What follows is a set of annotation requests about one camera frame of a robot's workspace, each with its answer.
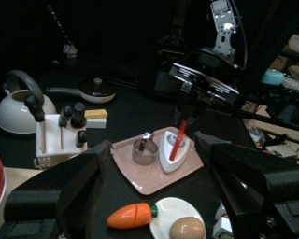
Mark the white kettle black handle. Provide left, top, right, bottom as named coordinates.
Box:
left=0, top=69, right=57, bottom=134

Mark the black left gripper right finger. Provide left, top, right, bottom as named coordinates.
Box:
left=192, top=130, right=299, bottom=239

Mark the dark saucepan lid with knob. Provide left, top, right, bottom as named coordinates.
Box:
left=79, top=77, right=117, bottom=97

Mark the white sushi piece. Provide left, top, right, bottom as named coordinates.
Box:
left=214, top=201, right=230, bottom=221
left=212, top=217, right=234, bottom=239

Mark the black shelf frame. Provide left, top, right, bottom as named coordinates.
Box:
left=238, top=0, right=299, bottom=134

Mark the beige mat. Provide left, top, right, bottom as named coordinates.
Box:
left=0, top=166, right=47, bottom=239

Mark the grey metal cup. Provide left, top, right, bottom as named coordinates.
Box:
left=131, top=132, right=159, bottom=167

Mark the white round plate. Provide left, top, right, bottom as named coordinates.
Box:
left=148, top=196, right=207, bottom=239

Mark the thin pole with white base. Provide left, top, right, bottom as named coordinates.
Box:
left=47, top=3, right=80, bottom=59

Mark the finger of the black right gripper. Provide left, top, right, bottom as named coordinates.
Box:
left=174, top=91, right=190, bottom=126
left=188, top=102, right=208, bottom=126

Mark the white knife block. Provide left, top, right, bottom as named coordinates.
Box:
left=33, top=114, right=89, bottom=170

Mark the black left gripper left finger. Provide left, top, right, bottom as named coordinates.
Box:
left=0, top=139, right=116, bottom=239

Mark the white box on floor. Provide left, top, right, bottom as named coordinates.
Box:
left=267, top=143, right=299, bottom=160

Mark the orange toy carrot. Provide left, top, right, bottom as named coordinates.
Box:
left=105, top=203, right=159, bottom=231

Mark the yellow sponge block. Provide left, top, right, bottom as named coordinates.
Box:
left=84, top=108, right=109, bottom=130

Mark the pink plastic tray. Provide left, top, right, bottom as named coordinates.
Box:
left=111, top=125, right=206, bottom=196

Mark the brown toy egg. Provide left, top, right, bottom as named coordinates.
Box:
left=168, top=216, right=207, bottom=239

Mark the white toy iron red handle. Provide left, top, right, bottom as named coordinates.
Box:
left=158, top=119, right=192, bottom=175

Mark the black handled toy knife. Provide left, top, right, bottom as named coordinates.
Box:
left=75, top=130, right=89, bottom=148
left=71, top=102, right=88, bottom=129
left=57, top=105, right=73, bottom=150
left=24, top=94, right=48, bottom=154

